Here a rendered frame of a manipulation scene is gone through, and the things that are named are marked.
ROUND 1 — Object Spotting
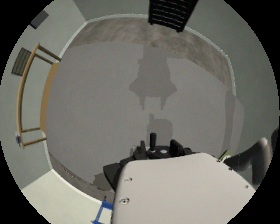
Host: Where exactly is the grey clamp slide with handwheel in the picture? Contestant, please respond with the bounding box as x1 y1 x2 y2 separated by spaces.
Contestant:
146 133 172 160

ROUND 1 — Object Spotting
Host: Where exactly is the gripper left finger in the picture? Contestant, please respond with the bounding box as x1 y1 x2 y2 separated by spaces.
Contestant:
103 140 147 192

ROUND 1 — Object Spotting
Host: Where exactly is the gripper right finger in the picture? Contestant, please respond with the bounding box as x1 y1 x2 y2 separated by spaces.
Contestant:
169 139 197 158

